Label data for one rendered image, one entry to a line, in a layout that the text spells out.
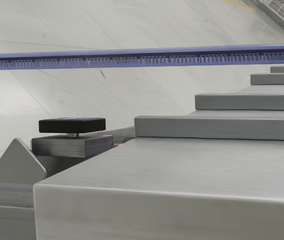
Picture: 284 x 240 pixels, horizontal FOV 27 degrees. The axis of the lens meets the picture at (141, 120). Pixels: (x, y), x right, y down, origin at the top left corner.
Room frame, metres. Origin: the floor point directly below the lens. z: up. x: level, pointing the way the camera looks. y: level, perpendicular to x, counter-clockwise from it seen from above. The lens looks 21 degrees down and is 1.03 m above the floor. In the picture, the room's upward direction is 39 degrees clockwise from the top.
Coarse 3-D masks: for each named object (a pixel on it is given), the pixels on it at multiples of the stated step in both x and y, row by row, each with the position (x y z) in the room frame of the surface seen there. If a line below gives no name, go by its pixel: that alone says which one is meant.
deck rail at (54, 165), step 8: (40, 160) 0.51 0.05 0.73; (48, 160) 0.51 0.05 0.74; (56, 160) 0.51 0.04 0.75; (64, 160) 0.51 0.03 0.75; (72, 160) 0.51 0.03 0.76; (80, 160) 0.50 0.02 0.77; (48, 168) 0.51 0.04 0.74; (56, 168) 0.51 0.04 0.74; (64, 168) 0.51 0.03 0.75; (48, 176) 0.51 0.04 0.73
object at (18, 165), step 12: (12, 144) 0.48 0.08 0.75; (24, 144) 0.48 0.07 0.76; (12, 156) 0.48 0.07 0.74; (24, 156) 0.47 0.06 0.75; (0, 168) 0.48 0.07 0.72; (12, 168) 0.47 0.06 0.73; (24, 168) 0.47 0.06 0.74; (36, 168) 0.47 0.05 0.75; (0, 180) 0.47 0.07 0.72; (12, 180) 0.47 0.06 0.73; (24, 180) 0.47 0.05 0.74; (36, 180) 0.46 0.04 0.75
